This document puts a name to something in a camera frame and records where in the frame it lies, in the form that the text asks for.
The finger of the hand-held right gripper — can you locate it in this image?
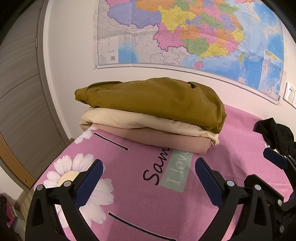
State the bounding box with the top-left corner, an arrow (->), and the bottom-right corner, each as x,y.
263,147 -> 296,172
244,175 -> 284,205

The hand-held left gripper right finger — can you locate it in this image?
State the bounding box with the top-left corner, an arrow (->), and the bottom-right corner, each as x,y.
195,158 -> 273,241

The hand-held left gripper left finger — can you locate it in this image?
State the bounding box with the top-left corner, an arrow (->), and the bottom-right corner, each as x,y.
26,159 -> 104,241

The black garment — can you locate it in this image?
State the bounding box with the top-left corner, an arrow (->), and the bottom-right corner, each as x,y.
253,118 -> 296,158

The olive green garment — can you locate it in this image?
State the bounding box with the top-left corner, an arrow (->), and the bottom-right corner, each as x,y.
74,77 -> 227,135

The pink daisy print blanket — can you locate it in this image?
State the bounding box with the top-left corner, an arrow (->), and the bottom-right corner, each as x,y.
33,104 -> 296,241

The pinkish beige garment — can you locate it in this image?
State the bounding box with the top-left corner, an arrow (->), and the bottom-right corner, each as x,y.
91,123 -> 215,155

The cream garment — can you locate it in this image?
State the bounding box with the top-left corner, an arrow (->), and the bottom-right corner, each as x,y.
79,107 -> 220,147

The grey wooden door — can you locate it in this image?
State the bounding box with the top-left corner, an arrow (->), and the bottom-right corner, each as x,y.
0,0 -> 71,194

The white wall socket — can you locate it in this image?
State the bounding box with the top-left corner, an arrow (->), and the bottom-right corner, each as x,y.
284,82 -> 296,108

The colourful wall map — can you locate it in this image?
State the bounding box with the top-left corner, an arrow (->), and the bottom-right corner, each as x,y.
92,0 -> 286,107

